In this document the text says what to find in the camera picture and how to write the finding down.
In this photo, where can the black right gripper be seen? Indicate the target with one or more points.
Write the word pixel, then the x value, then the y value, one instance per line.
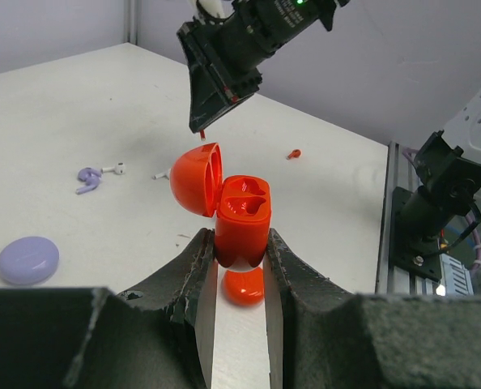
pixel 223 53

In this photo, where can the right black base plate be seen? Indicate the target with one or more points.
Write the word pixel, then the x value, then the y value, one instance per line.
pixel 416 223

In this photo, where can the purple earbud pair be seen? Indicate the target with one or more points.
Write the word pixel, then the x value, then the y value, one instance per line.
pixel 90 178

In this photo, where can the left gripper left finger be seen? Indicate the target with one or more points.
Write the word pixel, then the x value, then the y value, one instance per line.
pixel 158 333

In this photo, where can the white earbud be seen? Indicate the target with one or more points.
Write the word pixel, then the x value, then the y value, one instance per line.
pixel 163 175
pixel 118 169

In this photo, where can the white earbud upper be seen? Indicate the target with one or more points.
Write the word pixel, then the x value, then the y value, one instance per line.
pixel 118 169

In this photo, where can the purple earbud case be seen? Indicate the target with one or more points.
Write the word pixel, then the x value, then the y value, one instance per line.
pixel 29 260

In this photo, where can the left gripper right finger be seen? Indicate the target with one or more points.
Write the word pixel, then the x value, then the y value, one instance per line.
pixel 321 336

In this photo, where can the orange earbud case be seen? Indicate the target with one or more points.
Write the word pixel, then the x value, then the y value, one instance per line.
pixel 244 288
pixel 240 204

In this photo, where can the aluminium mounting rail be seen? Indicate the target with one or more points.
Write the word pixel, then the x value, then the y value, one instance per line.
pixel 391 279

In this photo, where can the white earbud lower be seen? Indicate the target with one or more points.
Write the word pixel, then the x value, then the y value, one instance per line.
pixel 163 175

